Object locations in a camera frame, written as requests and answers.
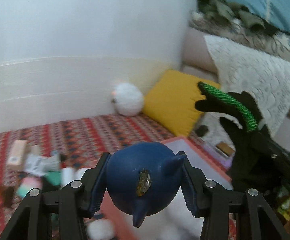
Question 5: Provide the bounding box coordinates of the brown fringed pouch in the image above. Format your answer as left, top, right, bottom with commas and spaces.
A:
0, 185, 15, 209

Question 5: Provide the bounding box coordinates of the white yarn ball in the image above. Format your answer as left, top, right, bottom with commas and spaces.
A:
86, 219, 116, 240

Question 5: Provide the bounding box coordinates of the white lace cover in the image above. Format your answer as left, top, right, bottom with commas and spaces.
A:
204, 35, 290, 135

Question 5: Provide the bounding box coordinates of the brown small box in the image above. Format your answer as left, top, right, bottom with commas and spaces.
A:
216, 142, 235, 157

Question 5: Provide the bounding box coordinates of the white fluffy chick toy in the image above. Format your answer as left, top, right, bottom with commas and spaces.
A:
111, 83, 144, 116

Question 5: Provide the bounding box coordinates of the yellow cushion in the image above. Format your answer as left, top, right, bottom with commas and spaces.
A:
142, 69, 220, 137

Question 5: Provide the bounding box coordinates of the green clothes pile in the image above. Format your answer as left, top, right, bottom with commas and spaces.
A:
198, 0, 290, 37

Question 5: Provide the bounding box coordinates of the black green gloved hand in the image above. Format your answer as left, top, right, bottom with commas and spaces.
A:
195, 81, 270, 180

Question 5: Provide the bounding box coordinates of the patterned red bedspread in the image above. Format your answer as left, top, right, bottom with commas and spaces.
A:
0, 113, 236, 240

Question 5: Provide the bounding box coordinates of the floral folded quilt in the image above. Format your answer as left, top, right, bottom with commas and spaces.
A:
190, 11, 290, 62

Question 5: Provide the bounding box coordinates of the pink sofa backrest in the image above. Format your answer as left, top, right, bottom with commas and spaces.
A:
182, 28, 290, 152

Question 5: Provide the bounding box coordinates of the white label paper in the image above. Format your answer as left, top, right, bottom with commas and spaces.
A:
23, 154, 61, 177

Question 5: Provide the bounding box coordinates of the blue rubber bulb toy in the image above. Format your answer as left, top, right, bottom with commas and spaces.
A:
106, 142, 187, 228

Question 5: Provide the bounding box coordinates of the white small bottle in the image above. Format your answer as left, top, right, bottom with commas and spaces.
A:
61, 167, 76, 188

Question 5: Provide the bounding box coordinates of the pink cardboard box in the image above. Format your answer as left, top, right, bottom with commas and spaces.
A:
6, 140, 29, 172

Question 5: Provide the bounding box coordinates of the teal tape measure case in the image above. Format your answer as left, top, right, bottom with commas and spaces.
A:
43, 171, 61, 186

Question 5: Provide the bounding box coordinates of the salmon pink storage box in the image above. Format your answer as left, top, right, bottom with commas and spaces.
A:
98, 142, 229, 239

